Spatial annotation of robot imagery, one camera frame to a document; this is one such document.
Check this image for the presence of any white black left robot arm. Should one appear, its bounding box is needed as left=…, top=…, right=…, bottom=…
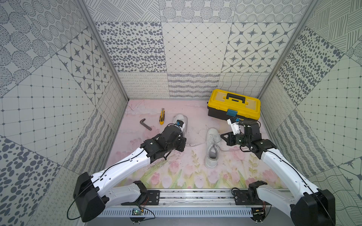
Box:
left=73, top=120, right=187, bottom=222

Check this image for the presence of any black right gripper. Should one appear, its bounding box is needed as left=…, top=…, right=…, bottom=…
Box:
left=221, top=131, right=251, bottom=147

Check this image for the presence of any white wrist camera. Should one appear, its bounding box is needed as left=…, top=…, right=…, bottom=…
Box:
left=227, top=117, right=241, bottom=135
left=176, top=119, right=187, bottom=136

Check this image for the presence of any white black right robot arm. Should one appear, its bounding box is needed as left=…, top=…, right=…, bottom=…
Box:
left=220, top=117, right=336, bottom=226

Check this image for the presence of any yellow black utility knife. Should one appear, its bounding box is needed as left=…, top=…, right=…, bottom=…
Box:
left=159, top=108, right=165, bottom=125

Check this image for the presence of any white sneaker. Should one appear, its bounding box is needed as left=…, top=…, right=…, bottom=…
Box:
left=173, top=114, right=187, bottom=136
left=195, top=128, right=224, bottom=170

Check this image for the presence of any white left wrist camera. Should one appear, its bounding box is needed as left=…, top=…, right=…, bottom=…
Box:
left=176, top=119, right=187, bottom=136

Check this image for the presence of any dark metal hex key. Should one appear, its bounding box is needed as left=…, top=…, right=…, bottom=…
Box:
left=140, top=118, right=152, bottom=131

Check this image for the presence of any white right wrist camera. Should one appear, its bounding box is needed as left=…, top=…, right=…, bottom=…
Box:
left=227, top=117, right=241, bottom=135

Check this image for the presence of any pink floral table mat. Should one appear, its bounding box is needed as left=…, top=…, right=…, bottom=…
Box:
left=107, top=100, right=285, bottom=189

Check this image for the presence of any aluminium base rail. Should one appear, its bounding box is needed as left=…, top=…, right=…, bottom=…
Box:
left=97, top=188, right=274, bottom=222

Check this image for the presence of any yellow black plastic toolbox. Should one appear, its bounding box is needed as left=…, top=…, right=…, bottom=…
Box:
left=207, top=89, right=261, bottom=121

